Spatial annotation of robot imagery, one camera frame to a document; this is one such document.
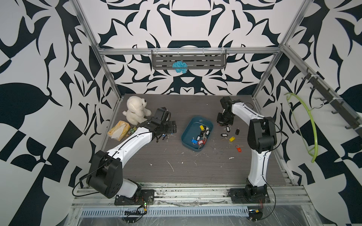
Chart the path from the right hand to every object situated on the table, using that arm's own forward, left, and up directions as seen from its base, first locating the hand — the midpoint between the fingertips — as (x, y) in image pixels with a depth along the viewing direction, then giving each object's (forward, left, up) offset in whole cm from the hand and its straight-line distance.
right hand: (220, 121), depth 99 cm
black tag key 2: (-4, -5, -4) cm, 8 cm away
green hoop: (-29, -33, +22) cm, 49 cm away
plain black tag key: (-6, -11, -5) cm, 14 cm away
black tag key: (-8, -2, -5) cm, 9 cm away
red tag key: (-18, -9, -5) cm, 21 cm away
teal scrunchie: (+23, +28, +29) cm, 46 cm away
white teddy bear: (0, +56, +11) cm, 57 cm away
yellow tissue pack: (-7, +69, +1) cm, 69 cm away
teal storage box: (-6, +17, -4) cm, 18 cm away
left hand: (-8, +34, +10) cm, 36 cm away
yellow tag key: (-11, -7, -5) cm, 14 cm away
